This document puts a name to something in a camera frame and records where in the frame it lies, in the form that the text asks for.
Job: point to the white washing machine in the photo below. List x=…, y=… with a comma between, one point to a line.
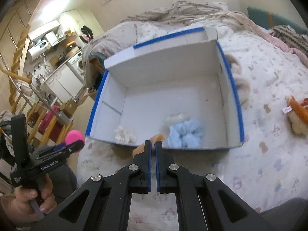
x=76, y=66

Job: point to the orange soft tube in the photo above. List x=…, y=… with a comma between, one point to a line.
x=153, y=140

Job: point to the pink bag on floor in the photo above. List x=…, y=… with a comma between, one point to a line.
x=45, y=122

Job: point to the person's left hand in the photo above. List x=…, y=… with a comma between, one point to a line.
x=16, y=210

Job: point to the white water heater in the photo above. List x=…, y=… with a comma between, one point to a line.
x=38, y=49

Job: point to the beige fluffy scrunchie on bed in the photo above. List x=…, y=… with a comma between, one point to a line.
x=242, y=83

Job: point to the striped knitted throw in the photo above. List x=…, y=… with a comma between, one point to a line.
x=290, y=37

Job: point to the orange and beige plush toy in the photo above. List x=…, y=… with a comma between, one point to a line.
x=297, y=115

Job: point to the cream fluffy toy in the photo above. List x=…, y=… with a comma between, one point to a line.
x=174, y=119

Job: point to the teal cushion orange stripe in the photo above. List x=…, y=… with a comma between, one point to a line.
x=269, y=20

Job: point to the pink rubber duck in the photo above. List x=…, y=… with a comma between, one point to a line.
x=74, y=135

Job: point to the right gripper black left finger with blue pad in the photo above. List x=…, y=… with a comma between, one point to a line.
x=132, y=179

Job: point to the cardboard box on floor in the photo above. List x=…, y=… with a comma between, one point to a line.
x=71, y=105

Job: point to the small white fluffy item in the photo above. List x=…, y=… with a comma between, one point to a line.
x=122, y=135

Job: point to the white kitchen cabinet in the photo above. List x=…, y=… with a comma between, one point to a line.
x=63, y=83

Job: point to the white box blue edges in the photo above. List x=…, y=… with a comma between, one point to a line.
x=149, y=84

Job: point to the light blue fluffy scrunchie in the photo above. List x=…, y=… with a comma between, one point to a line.
x=186, y=134

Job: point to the beige crumpled blanket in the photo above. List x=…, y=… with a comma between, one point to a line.
x=185, y=13

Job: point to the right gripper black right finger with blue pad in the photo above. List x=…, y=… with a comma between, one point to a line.
x=173, y=178

